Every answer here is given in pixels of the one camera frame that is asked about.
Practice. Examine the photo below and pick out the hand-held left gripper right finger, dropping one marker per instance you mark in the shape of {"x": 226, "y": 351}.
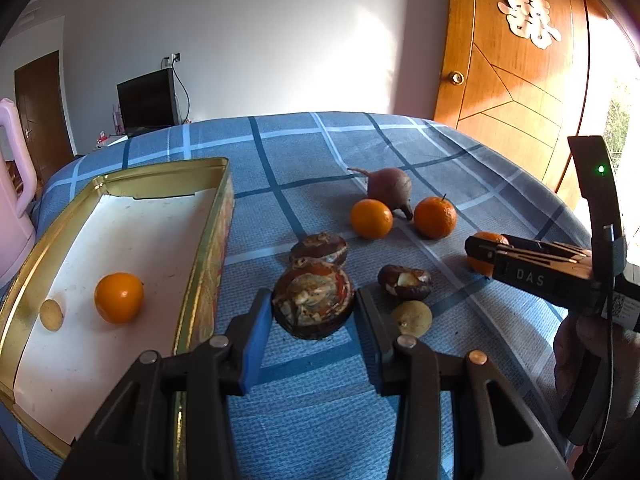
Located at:
{"x": 375, "y": 345}

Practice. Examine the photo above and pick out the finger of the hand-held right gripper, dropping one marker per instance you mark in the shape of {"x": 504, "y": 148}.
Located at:
{"x": 482, "y": 252}
{"x": 545, "y": 246}

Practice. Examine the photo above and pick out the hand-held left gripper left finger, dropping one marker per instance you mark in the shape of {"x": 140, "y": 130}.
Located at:
{"x": 252, "y": 345}

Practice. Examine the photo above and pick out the smooth orange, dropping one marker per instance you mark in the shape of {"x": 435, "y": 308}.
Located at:
{"x": 119, "y": 297}
{"x": 492, "y": 236}
{"x": 371, "y": 218}

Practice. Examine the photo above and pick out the orange with stem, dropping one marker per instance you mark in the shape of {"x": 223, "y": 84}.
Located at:
{"x": 435, "y": 217}

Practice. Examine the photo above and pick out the large mangosteen half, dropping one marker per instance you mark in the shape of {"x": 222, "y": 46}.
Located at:
{"x": 312, "y": 300}

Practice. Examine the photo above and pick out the brown mangosteen piece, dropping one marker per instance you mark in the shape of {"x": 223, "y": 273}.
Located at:
{"x": 320, "y": 249}
{"x": 405, "y": 280}

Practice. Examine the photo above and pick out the gold rectangular tin box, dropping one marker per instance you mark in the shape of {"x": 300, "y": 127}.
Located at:
{"x": 125, "y": 220}

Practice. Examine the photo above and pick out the person's right hand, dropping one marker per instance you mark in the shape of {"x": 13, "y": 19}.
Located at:
{"x": 570, "y": 355}

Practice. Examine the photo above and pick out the small yellow round fruit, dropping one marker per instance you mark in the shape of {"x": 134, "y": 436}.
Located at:
{"x": 51, "y": 315}
{"x": 411, "y": 317}

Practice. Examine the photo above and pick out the red beetroot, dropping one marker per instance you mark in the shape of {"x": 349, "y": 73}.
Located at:
{"x": 390, "y": 187}

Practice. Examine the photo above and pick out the orange wooden door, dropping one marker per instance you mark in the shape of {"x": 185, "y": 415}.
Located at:
{"x": 500, "y": 60}

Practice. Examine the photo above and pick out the brass door knob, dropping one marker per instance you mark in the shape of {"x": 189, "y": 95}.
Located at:
{"x": 456, "y": 78}

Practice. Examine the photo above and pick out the blue plaid tablecloth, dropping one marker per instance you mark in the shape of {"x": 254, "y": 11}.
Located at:
{"x": 310, "y": 160}

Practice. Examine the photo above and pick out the pink paper door decoration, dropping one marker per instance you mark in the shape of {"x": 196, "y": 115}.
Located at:
{"x": 527, "y": 12}

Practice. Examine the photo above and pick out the pink electric kettle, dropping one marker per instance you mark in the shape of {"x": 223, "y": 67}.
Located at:
{"x": 12, "y": 230}

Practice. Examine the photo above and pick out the black television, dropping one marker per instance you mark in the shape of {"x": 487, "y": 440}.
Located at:
{"x": 147, "y": 100}

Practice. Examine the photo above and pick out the dark brown door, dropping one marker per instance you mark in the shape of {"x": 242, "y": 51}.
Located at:
{"x": 42, "y": 110}

